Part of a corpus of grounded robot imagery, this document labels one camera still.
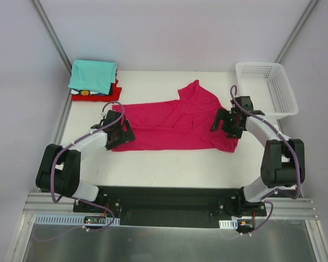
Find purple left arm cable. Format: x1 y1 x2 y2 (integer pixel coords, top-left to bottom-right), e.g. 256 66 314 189
50 102 126 205

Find folded teal t shirt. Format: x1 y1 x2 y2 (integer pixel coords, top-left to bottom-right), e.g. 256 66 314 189
68 59 117 95

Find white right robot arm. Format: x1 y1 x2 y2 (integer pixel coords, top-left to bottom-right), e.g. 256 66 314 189
211 96 305 217

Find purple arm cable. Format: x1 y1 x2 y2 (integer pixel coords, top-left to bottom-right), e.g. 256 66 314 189
230 85 303 235
50 102 126 205

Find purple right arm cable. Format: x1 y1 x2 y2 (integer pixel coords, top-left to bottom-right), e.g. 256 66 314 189
230 85 303 235

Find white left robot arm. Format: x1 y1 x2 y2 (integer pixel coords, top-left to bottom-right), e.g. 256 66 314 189
36 110 135 212

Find white plastic basket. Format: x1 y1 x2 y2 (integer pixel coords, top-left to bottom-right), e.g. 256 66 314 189
235 62 298 120

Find crimson pink t shirt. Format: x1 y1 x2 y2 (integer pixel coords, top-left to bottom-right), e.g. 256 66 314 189
113 80 238 153

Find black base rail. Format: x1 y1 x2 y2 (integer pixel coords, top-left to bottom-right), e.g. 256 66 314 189
73 186 266 228

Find folded dark printed t shirt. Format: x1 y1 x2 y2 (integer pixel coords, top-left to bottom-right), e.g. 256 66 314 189
70 89 109 100

